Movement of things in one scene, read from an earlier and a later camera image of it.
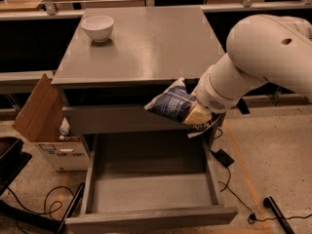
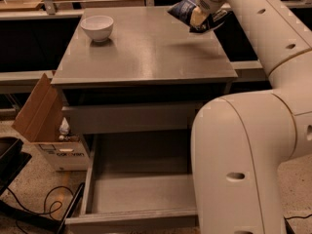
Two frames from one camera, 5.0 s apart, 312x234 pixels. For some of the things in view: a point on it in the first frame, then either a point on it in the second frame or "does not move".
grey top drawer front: (118, 119) does not move
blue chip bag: (175, 101) → (182, 11)
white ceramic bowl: (98, 27) does not move
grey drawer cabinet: (120, 59) does not move
